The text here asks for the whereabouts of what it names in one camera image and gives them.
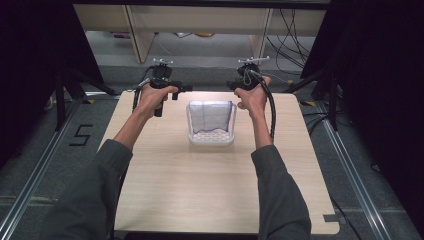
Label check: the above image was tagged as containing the thin grey gripper cable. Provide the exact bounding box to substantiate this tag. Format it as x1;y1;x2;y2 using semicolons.
131;77;152;114

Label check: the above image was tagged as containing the person's right hand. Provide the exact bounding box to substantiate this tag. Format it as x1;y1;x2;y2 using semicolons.
233;76;272;116

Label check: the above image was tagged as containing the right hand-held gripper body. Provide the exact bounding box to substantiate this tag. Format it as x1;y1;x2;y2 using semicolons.
237;56;270;91

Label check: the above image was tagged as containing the white cloth with purple trim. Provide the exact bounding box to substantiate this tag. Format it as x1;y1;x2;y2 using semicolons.
189;101;233;134

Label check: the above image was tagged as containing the bundle of black floor cables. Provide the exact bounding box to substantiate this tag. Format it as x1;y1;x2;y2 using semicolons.
265;9;316;69

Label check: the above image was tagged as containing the person's left hand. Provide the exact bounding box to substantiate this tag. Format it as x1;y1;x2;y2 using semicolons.
137;84;180;116

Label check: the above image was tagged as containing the black curtain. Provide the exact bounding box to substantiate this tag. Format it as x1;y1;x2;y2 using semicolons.
299;0;424;231
0;0;105;169

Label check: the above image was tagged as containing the aluminium floor rail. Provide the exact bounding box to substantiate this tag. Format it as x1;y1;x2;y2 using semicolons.
0;98;84;240
314;99;396;240

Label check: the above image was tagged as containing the light wooden desk frame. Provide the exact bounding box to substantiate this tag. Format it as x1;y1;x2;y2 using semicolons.
72;4;328;64

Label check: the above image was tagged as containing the white plastic basket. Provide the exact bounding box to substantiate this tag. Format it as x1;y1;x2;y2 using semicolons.
185;99;238;147

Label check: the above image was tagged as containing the thick black gripper cable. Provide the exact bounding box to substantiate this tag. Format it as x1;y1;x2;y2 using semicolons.
249;69;277;141

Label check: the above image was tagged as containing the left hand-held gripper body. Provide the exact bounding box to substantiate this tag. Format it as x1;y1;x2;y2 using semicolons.
149;58;184;118

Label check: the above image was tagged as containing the black metal stand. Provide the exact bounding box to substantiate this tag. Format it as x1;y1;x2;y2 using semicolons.
53;66;119;132
283;64;341;132

